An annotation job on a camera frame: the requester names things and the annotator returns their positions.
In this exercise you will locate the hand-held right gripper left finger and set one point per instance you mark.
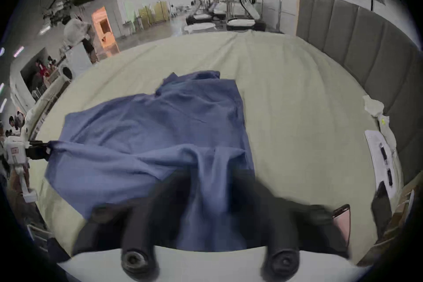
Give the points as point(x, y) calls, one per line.
point(138, 224)

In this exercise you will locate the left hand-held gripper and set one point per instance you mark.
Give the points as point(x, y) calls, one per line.
point(16, 151)

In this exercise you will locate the pink phone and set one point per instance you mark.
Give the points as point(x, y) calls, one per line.
point(343, 221)

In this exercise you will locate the white card with black items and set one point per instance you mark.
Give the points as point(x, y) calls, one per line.
point(378, 155)

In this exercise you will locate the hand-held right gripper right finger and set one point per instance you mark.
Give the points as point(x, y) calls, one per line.
point(284, 224)

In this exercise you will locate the bed with beige sheet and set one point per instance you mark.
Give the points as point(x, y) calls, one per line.
point(297, 92)

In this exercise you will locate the white washing machine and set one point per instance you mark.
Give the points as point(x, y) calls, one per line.
point(66, 72)

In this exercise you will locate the dark blue shirt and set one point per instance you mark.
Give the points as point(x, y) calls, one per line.
point(158, 128)

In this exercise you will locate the grey padded headboard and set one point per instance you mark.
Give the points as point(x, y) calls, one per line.
point(366, 42)

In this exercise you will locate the white plastic bag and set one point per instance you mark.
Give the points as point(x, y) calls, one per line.
point(376, 108)

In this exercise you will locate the group of people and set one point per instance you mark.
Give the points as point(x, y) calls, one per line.
point(41, 74)

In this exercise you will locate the person's left hand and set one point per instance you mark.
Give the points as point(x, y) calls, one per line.
point(12, 180)

